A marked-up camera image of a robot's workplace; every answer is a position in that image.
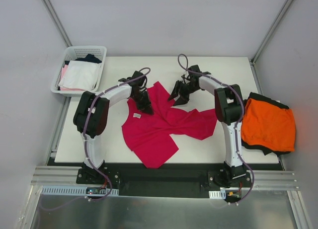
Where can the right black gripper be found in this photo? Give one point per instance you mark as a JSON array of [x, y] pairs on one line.
[[184, 89]]

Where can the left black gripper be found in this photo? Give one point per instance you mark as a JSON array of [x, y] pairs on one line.
[[142, 97]]

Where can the magenta t shirt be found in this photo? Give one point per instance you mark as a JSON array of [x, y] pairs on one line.
[[149, 136]]

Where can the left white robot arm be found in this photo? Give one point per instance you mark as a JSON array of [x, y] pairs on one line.
[[91, 117]]

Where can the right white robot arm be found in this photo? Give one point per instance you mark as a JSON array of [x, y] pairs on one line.
[[229, 110]]

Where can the white cloth in basket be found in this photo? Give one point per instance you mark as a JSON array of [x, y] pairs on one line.
[[81, 75]]

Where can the white plastic basket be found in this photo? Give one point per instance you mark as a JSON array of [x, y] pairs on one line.
[[71, 54]]

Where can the dark navy cloth in basket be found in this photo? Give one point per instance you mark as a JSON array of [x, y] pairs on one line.
[[90, 58]]

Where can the orange folded t shirt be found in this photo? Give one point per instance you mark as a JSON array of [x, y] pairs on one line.
[[270, 124]]

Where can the pink cloth in basket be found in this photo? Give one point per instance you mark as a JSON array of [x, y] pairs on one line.
[[60, 88]]

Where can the black folded t shirt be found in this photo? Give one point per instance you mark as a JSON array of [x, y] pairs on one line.
[[268, 97]]

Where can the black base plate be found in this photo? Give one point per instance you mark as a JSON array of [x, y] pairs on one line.
[[174, 180]]

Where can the right white cable duct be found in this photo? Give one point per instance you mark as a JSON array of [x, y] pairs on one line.
[[217, 194]]

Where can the white cable duct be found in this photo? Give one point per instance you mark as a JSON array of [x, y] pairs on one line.
[[78, 191], [217, 194]]

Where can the aluminium front rail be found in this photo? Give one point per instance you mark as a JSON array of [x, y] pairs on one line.
[[263, 179]]

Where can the left white cable duct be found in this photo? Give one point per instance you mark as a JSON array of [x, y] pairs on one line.
[[78, 191]]

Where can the right aluminium frame post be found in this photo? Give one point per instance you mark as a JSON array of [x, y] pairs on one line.
[[272, 29]]

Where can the aluminium frame post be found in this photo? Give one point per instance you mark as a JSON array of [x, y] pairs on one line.
[[272, 29], [57, 22]]

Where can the left aluminium frame post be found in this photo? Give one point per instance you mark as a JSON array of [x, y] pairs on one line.
[[57, 22]]

